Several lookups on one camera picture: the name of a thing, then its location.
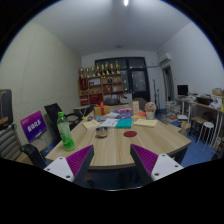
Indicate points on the white printed paper sheet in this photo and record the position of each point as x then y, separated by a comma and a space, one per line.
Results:
109, 122

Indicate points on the ceiling tube light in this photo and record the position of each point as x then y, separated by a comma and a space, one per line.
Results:
126, 2

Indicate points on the green tea drink bottle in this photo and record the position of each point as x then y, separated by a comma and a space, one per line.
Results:
66, 135

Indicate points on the small orange card stand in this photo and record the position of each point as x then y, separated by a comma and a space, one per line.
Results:
135, 106

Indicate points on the orange booklet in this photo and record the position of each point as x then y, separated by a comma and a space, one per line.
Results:
140, 115

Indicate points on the black office chair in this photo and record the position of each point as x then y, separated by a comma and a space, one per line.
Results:
52, 114

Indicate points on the potted pink flowers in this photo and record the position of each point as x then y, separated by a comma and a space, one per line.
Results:
150, 107

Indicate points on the black computer monitor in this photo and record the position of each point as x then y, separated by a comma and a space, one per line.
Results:
182, 90

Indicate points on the wooden side desk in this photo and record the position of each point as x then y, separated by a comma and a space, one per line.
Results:
200, 104

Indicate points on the stack of books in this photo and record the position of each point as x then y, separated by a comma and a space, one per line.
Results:
172, 111

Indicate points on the yellow gift box red ribbon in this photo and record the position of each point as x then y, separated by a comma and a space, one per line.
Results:
101, 110

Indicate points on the white round stool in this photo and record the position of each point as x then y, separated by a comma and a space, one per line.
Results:
208, 125

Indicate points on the white wall air conditioner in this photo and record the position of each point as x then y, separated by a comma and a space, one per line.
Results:
164, 58

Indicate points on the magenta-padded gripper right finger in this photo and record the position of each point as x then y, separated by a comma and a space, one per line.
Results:
146, 160

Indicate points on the grey striped chair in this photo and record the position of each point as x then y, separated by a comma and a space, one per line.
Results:
9, 143

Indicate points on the wooden shelf unit with trophies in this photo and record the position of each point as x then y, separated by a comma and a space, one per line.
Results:
100, 88

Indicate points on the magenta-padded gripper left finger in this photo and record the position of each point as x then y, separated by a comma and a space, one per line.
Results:
78, 160

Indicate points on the teal book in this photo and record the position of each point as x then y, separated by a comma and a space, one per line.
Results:
124, 123

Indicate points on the small metal cup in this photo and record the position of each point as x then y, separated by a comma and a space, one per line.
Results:
102, 132

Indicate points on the beige book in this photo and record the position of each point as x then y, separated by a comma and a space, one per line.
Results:
90, 124

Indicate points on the flat round red coaster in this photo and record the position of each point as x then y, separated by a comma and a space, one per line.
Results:
130, 134

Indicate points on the blue colourful brochure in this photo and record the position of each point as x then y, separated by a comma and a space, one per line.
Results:
99, 118

